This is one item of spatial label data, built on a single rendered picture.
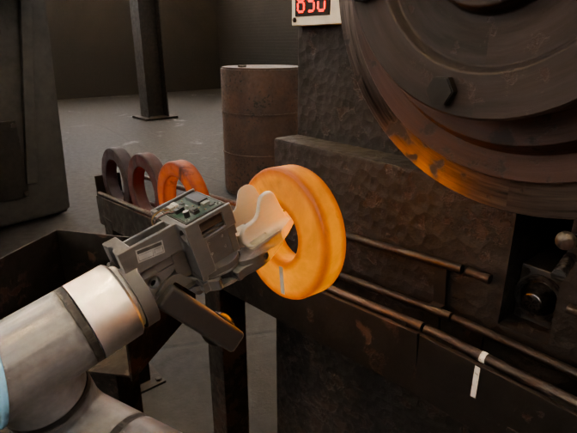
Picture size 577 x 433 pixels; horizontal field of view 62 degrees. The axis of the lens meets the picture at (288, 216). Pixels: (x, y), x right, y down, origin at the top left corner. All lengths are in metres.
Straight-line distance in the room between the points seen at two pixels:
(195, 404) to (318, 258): 1.13
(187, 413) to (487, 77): 1.34
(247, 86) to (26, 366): 2.93
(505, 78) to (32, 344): 0.41
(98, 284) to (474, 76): 0.35
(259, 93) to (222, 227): 2.81
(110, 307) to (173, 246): 0.08
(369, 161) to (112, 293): 0.43
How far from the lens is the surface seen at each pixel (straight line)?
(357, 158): 0.74
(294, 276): 0.55
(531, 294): 0.65
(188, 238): 0.45
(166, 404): 1.61
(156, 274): 0.47
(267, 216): 0.51
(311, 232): 0.51
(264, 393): 1.61
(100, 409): 0.49
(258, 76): 3.24
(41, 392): 0.45
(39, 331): 0.44
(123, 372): 0.73
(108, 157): 1.42
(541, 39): 0.40
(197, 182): 1.00
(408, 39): 0.45
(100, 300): 0.44
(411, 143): 0.55
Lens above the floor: 1.03
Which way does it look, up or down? 20 degrees down
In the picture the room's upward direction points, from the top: straight up
